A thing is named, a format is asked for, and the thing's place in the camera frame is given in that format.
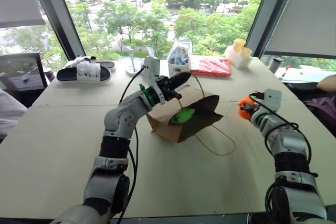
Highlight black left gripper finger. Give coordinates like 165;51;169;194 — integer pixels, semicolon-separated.
171;77;191;89
171;72;192;84

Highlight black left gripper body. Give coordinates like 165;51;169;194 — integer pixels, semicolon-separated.
156;75;183;102

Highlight orange plush toy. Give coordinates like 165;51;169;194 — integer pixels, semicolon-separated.
237;95;256;120

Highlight clear plastic bag blue items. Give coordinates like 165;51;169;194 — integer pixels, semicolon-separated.
166;35;194;78

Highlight green plush toy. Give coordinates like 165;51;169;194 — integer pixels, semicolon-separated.
167;107;196;126

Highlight brown paper bag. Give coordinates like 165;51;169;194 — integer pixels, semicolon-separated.
145;72;237;157

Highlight red packaged cloth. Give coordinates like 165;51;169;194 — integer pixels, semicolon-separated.
190;57;233;78

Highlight silver stand with round base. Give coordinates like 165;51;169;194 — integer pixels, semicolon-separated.
125;45;144;76

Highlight silver tumbler black lid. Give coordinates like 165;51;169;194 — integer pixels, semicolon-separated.
268;56;285;75

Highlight white cup holder tray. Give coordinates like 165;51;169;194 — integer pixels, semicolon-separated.
225;45;254;69

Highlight yellow paper cup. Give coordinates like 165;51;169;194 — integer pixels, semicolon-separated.
239;47;253;58
233;38;247;53

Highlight white side table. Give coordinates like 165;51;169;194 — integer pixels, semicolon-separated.
277;66;336;84

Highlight black white slide sandal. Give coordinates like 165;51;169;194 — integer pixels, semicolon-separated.
56;60;112;84
65;56;117;73

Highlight person in purple clothing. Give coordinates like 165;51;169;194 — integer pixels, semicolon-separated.
301;73;336;141

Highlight purple white cup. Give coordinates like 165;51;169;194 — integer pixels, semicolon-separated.
43;67;56;82

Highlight black framed chair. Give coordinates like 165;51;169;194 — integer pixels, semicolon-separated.
0;51;49;106

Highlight person in white clothing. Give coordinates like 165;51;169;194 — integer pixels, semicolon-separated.
0;87;28;141

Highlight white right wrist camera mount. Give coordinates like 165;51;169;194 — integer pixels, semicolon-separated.
261;89;283;112

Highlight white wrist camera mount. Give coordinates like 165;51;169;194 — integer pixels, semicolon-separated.
143;56;167;105
261;89;283;112

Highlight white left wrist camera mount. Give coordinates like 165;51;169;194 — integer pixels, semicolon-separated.
143;56;167;105

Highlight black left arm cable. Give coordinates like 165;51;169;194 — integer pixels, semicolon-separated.
115;67;145;224

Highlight dark window frame post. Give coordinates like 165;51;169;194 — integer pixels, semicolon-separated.
245;0;292;58
27;0;87;61

